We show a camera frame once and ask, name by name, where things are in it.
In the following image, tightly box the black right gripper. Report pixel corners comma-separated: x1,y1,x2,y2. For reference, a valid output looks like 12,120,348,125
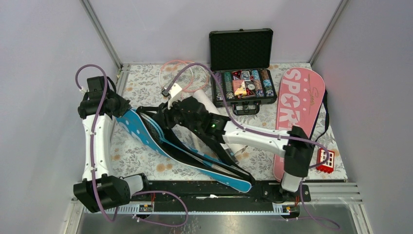
152,96,202,133

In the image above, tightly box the blue badminton racket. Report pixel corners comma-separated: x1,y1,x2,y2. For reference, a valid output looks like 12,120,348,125
137,113,235,174

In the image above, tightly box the blue racket cover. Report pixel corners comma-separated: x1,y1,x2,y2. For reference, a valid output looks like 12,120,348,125
116,109,256,193

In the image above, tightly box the white cardboard tube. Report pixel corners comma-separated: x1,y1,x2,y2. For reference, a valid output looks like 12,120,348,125
193,89,246,156

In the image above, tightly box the pink racket cover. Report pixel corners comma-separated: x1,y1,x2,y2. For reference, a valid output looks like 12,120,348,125
273,67,326,182

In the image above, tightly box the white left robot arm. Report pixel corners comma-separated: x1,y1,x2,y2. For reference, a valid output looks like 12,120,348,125
73,76,151,213

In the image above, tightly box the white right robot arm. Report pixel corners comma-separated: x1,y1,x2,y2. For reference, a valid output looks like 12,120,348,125
153,97,314,201

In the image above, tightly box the black poker chip case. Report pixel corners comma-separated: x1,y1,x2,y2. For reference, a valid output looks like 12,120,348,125
209,28,278,116

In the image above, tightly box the red grid block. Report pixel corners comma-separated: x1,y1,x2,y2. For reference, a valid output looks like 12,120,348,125
316,148,335,174

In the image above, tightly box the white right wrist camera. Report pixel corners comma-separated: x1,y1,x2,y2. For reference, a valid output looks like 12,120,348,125
161,83,183,109

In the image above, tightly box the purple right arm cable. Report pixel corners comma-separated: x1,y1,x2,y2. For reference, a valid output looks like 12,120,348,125
166,62,330,169

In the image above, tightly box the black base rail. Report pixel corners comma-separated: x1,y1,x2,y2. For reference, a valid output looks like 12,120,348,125
131,180,311,211

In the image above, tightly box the aluminium slotted rail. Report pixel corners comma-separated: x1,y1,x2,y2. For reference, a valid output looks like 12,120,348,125
84,202,300,216

